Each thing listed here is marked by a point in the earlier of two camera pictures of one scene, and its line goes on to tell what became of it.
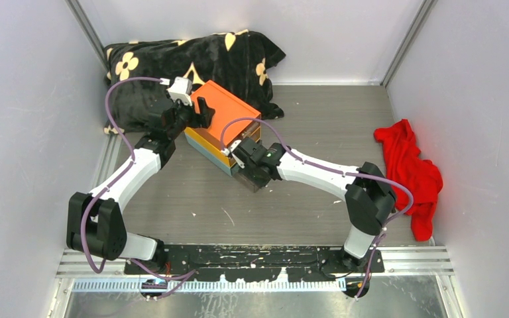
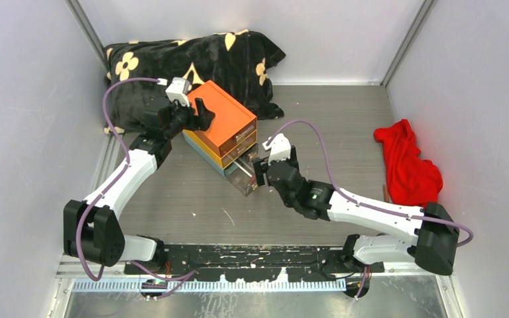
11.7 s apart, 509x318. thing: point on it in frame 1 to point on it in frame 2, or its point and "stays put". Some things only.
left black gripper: (206, 113) stays put
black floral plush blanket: (138, 71) stays put
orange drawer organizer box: (233, 120) stays put
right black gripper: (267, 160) to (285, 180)
